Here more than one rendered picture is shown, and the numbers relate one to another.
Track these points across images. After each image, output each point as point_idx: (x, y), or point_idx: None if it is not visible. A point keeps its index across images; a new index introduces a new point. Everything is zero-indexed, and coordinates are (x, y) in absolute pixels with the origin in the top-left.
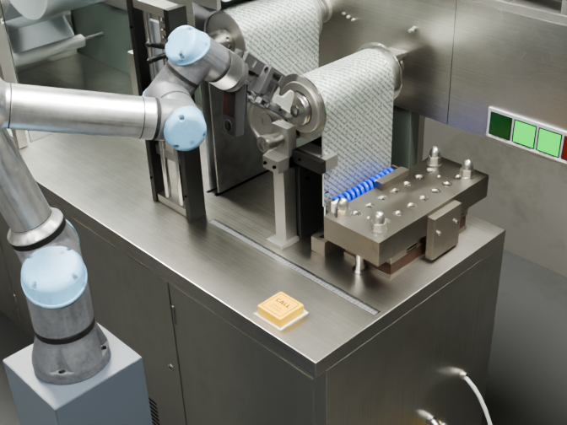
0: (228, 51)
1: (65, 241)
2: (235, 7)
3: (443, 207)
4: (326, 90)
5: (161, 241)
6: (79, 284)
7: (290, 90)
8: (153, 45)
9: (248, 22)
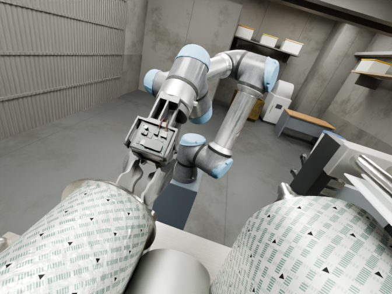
0: (170, 76)
1: (205, 151)
2: (367, 232)
3: None
4: (60, 203)
5: (213, 255)
6: (181, 140)
7: (120, 175)
8: (301, 160)
9: (290, 221)
